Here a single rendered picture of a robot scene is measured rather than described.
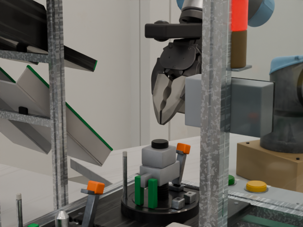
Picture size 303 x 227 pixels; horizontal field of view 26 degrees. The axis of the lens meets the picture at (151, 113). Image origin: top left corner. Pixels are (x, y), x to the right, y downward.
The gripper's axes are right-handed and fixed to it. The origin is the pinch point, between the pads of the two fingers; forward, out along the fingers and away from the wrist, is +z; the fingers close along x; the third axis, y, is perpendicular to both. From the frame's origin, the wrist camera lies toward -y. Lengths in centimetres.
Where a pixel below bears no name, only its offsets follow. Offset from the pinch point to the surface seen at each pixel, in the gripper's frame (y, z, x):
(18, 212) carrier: -20.8, 23.6, 4.2
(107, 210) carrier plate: 2.7, 17.8, 6.6
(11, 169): 33, 11, 63
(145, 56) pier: 225, -103, 182
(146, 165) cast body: 0.9, 9.0, 0.3
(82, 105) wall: 220, -64, 214
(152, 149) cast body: -0.4, 6.3, -0.7
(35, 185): 28, 14, 49
